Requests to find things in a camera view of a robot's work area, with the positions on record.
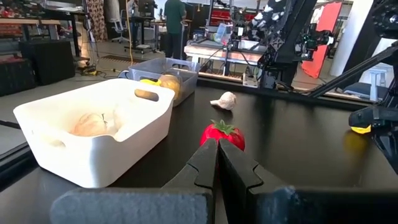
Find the red storage bins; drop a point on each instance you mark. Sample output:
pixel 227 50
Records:
pixel 224 17

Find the wooden top desk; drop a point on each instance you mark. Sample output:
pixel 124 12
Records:
pixel 28 21

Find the tan onion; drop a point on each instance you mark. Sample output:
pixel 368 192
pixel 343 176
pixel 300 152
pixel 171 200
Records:
pixel 90 125

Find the white stool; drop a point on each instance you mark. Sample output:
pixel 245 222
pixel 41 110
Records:
pixel 377 74

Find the red panel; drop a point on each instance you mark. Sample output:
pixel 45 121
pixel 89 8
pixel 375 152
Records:
pixel 323 31

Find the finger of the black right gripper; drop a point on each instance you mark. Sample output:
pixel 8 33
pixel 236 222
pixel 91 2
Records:
pixel 390 146
pixel 382 117

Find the clear plastic container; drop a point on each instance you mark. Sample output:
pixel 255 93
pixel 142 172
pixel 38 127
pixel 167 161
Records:
pixel 222 32

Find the light workbench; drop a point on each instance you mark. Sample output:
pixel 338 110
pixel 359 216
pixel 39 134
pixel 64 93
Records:
pixel 217 53

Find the tall black cabinet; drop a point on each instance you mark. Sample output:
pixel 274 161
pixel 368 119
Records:
pixel 46 62

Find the patterned curtain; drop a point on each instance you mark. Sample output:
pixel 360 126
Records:
pixel 97 18

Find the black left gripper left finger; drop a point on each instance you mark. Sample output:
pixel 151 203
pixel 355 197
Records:
pixel 130 208

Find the person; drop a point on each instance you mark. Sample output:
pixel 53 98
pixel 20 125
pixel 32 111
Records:
pixel 175 18

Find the white garlic bulb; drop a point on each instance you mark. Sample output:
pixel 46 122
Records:
pixel 227 100

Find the clear plastic basket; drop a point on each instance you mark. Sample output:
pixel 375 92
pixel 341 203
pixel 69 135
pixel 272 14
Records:
pixel 189 87

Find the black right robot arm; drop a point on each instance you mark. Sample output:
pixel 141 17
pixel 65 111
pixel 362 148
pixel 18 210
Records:
pixel 387 18

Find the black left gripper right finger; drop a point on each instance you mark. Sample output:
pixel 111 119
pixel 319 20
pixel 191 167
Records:
pixel 326 208

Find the red tomato with green calyx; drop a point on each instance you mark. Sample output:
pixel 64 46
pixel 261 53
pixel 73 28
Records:
pixel 214 133

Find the low black cabinet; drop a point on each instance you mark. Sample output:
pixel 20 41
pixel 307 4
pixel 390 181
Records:
pixel 15 77

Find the white office chair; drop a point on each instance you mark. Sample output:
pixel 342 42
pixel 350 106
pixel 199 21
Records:
pixel 119 28

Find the white plastic basket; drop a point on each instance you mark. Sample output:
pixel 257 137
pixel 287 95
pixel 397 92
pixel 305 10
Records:
pixel 93 165

